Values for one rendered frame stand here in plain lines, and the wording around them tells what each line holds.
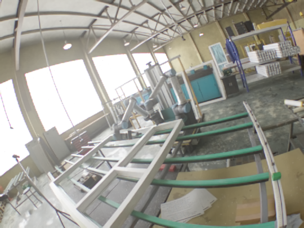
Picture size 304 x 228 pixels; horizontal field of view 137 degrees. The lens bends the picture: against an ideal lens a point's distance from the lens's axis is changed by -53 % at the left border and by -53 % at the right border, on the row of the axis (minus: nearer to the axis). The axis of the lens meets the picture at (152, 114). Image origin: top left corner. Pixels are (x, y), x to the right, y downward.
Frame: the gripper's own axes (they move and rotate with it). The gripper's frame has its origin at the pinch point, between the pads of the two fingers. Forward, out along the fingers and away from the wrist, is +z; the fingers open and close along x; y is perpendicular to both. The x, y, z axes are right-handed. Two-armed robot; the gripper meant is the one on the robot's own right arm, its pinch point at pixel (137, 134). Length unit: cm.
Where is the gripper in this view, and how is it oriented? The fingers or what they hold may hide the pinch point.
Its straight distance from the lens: 180.5
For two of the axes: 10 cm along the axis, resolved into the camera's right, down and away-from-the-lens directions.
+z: 9.5, -0.9, 3.1
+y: 2.8, -2.3, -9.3
